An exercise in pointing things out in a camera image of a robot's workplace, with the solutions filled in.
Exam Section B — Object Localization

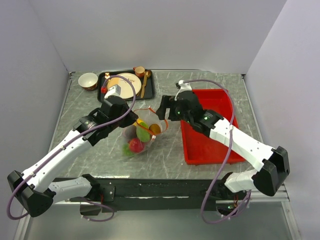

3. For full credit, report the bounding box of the yellow brown mango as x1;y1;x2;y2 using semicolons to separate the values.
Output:
149;123;162;135

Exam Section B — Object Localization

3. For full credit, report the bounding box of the dark purple plum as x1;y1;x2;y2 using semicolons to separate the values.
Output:
124;125;137;141

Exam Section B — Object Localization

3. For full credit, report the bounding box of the clear zip bag orange zipper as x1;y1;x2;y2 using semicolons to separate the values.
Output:
121;107;169;157

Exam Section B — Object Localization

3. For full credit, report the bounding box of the green apple slice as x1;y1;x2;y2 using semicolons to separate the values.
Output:
136;127;151;143

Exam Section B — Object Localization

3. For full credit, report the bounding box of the red apple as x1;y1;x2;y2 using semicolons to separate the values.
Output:
129;138;145;153

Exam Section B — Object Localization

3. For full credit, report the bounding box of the green grape bunch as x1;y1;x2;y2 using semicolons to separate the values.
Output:
122;143;135;157

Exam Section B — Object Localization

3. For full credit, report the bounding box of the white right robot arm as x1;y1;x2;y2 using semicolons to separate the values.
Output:
156;90;290;199

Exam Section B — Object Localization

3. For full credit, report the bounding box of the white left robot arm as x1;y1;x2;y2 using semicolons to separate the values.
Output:
7;95;138;218

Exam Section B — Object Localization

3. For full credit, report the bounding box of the orange cream plate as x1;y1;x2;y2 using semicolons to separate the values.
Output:
107;72;143;100

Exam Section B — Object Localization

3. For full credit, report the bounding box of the black serving tray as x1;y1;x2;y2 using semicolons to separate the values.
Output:
97;69;155;103

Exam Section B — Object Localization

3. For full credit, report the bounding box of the gold fork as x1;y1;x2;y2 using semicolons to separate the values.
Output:
101;72;110;95

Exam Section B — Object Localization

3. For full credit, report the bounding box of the gold spoon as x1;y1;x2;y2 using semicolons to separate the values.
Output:
140;70;152;99

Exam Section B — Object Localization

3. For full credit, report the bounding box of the white orange bowl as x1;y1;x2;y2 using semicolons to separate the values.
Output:
78;72;98;92

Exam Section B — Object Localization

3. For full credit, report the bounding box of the small orange cup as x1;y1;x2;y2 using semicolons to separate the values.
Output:
133;66;146;78

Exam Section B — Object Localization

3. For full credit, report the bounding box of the red plastic tray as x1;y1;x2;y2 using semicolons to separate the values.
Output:
180;89;235;165

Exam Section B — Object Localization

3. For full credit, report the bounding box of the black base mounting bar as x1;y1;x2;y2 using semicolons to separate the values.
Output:
69;178;251;217

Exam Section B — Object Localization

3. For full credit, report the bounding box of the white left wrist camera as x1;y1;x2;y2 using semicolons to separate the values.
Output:
100;84;121;99

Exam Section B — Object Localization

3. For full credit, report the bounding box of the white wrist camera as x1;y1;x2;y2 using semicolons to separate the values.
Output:
174;80;193;101
100;84;121;99

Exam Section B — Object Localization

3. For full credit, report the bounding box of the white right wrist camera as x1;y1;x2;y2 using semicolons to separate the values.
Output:
174;80;193;101

